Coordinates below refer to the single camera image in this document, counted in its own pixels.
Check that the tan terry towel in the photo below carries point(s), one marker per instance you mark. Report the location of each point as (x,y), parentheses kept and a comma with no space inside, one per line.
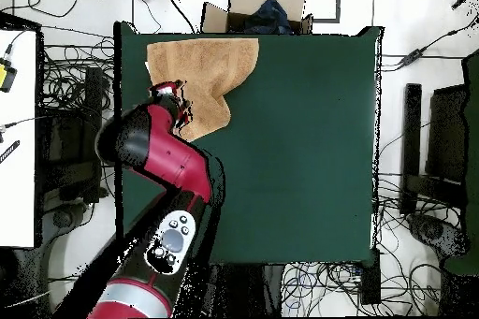
(206,68)

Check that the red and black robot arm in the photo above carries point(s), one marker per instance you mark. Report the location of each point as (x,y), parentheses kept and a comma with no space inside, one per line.
(168,154)

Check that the black floor stand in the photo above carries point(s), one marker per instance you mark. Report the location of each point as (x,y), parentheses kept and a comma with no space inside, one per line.
(71,147)
(411,128)

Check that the blue jeans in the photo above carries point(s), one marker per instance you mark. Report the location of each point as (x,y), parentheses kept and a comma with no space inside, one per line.
(271,16)

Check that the dark green table cloth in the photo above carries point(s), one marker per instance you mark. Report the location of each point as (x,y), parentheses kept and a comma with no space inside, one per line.
(299,147)

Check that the yellow and black device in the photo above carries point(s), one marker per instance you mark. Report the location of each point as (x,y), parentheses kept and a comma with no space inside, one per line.
(5,75)

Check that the black slotted bar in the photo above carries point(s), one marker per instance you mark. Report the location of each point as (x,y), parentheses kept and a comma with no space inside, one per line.
(9,151)

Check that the white desk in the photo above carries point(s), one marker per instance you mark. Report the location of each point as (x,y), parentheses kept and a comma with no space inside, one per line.
(17,184)

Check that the black power strip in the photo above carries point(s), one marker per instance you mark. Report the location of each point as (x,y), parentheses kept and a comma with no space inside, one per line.
(370,285)

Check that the dark green cloth cover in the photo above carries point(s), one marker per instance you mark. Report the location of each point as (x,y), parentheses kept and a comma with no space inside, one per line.
(472,147)

